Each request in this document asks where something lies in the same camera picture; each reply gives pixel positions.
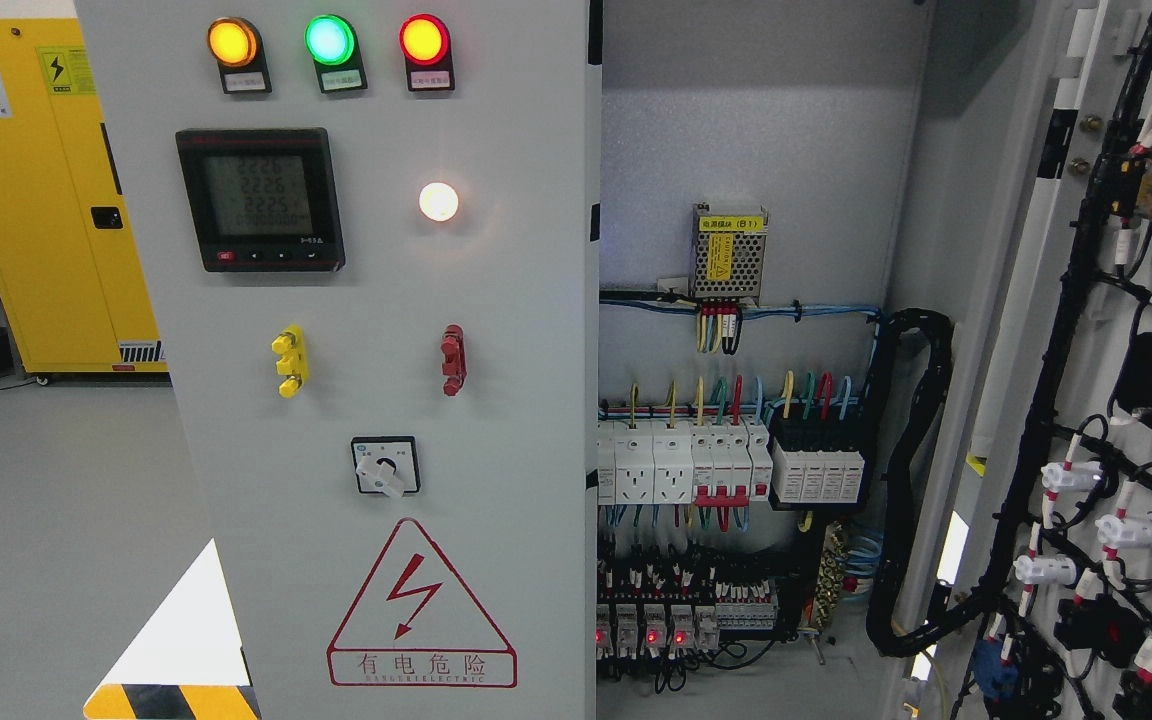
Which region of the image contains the grey cabinet door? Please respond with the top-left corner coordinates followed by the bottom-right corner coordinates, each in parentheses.
top-left (76, 1), bottom-right (600, 719)
top-left (893, 1), bottom-right (1152, 719)

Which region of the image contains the white socket breaker row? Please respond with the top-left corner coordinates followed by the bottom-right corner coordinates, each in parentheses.
top-left (594, 416), bottom-right (773, 509)

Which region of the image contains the metal mesh power supply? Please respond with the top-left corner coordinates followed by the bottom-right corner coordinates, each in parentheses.
top-left (690, 202), bottom-right (770, 304)

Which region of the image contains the white glowing indicator light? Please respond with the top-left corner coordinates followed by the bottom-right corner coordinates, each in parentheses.
top-left (419, 181), bottom-right (460, 223)

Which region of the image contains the black surge protector block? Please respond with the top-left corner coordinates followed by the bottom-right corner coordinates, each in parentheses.
top-left (770, 411), bottom-right (869, 507)

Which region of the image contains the relay terminal block row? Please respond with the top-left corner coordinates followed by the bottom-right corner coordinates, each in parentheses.
top-left (591, 544), bottom-right (791, 666)

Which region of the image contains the red electric danger sticker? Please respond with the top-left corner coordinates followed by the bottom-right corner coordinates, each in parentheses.
top-left (326, 518), bottom-right (518, 689)

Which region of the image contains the black digital power meter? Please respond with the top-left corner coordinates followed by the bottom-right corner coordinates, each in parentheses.
top-left (175, 127), bottom-right (346, 273)

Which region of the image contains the red indicator light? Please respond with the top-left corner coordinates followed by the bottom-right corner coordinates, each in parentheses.
top-left (399, 13), bottom-right (456, 92)

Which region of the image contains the green indicator light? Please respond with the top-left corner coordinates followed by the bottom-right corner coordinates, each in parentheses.
top-left (303, 14), bottom-right (369, 94)

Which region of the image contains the yellow indicator light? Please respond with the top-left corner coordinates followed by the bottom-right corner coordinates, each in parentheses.
top-left (207, 15), bottom-right (273, 94)

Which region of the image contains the yellow safety storage cabinet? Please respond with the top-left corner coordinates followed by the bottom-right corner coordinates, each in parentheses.
top-left (0, 18), bottom-right (166, 376)

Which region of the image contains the red terminal post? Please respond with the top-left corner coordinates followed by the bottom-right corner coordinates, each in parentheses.
top-left (439, 324), bottom-right (467, 397)

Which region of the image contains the white rotary selector switch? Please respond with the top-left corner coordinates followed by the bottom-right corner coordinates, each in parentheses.
top-left (349, 435), bottom-right (420, 498)

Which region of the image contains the yellow terminal post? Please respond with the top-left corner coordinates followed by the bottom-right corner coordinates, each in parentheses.
top-left (270, 324), bottom-right (310, 397)

